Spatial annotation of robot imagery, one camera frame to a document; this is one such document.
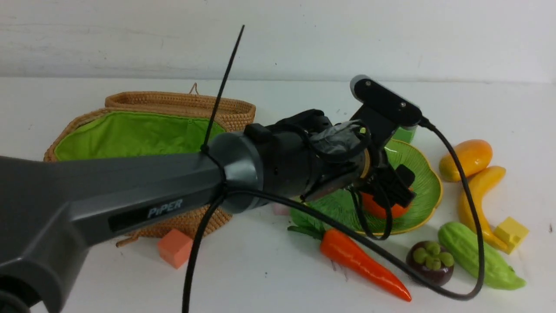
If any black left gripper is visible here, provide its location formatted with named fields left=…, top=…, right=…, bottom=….
left=360, top=149, right=416, bottom=208

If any orange toy persimmon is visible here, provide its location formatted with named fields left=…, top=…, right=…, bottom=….
left=361, top=193, right=413, bottom=220

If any orange toy carrot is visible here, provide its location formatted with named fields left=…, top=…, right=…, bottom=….
left=288, top=209, right=412, bottom=302

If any purple toy mangosteen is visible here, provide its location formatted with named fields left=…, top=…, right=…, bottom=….
left=406, top=240, right=455, bottom=286

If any orange yellow toy mango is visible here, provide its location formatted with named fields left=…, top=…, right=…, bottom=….
left=438, top=139, right=493, bottom=182

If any yellow toy banana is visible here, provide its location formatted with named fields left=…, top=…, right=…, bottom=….
left=459, top=166, right=509, bottom=253

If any green toy bitter gourd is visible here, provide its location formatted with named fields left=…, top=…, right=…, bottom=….
left=437, top=222, right=526, bottom=290

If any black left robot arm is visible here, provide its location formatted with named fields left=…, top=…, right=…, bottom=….
left=1, top=108, right=422, bottom=313

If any green foam cube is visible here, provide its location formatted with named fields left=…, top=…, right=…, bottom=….
left=391, top=126, right=417, bottom=144

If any green leaf-shaped glass plate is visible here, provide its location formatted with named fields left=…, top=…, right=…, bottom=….
left=305, top=139, right=443, bottom=235

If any pink foam cube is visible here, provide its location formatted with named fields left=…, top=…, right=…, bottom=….
left=272, top=203, right=291, bottom=216

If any yellow foam block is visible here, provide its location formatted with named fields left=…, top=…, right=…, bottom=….
left=493, top=216, right=530, bottom=254

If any woven wicker basket lid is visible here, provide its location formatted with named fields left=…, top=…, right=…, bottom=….
left=105, top=83, right=256, bottom=132

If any orange foam cube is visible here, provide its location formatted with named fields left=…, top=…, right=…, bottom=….
left=157, top=229, right=193, bottom=269

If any woven wicker basket green lining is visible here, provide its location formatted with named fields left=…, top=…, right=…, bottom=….
left=43, top=109, right=232, bottom=247

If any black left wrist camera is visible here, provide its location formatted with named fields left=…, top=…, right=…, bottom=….
left=350, top=75, right=423, bottom=147

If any black cable tie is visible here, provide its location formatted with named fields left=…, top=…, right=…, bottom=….
left=200, top=24, right=245, bottom=153

